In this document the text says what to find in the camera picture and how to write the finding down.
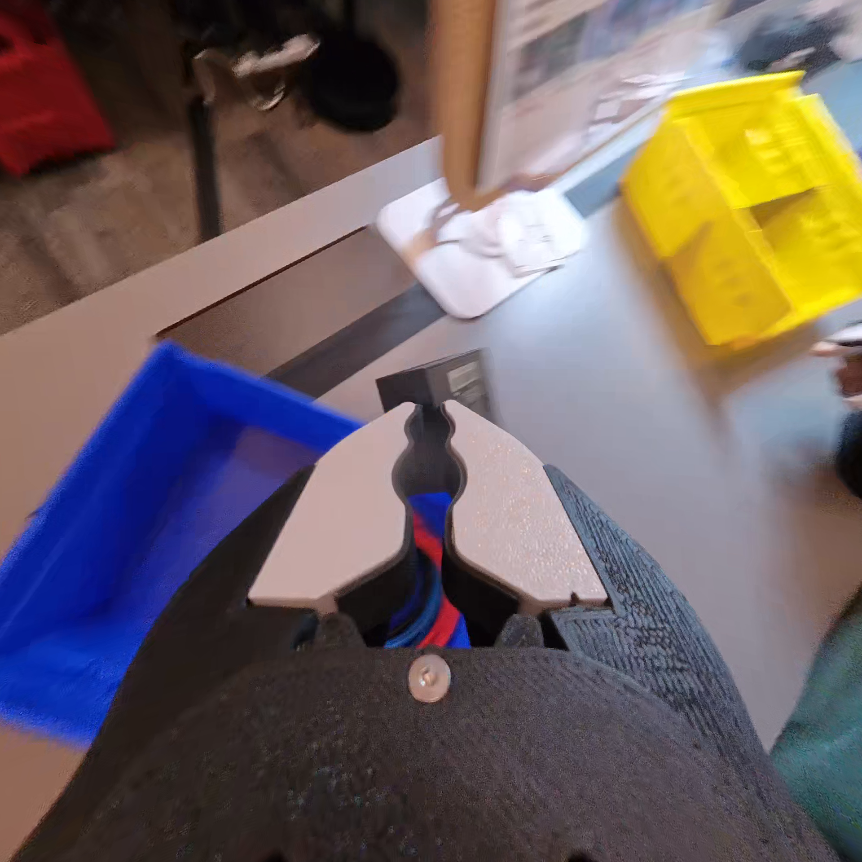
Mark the blue plastic bin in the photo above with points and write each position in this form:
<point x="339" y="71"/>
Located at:
<point x="135" y="512"/>

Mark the green garment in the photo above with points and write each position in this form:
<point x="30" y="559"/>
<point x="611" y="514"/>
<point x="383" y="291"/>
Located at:
<point x="828" y="741"/>

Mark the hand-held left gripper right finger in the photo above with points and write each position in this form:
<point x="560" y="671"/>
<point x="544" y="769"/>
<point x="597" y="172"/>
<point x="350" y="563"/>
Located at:
<point x="518" y="518"/>

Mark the yellow plastic bin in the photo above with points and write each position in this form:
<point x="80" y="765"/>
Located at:
<point x="727" y="269"/>

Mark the black table leg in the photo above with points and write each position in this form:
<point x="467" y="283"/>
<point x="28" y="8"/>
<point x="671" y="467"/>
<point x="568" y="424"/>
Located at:
<point x="204" y="168"/>

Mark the black adapter box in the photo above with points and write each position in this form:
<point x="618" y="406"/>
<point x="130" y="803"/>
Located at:
<point x="417" y="387"/>

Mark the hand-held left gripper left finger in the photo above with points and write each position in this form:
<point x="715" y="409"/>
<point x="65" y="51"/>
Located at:
<point x="330" y="518"/>

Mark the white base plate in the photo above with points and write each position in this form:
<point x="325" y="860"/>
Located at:
<point x="458" y="283"/>

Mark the person's right hand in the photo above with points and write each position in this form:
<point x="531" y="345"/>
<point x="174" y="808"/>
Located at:
<point x="850" y="380"/>

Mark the red container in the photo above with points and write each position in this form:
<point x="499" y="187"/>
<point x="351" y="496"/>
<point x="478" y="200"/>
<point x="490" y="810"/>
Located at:
<point x="47" y="101"/>

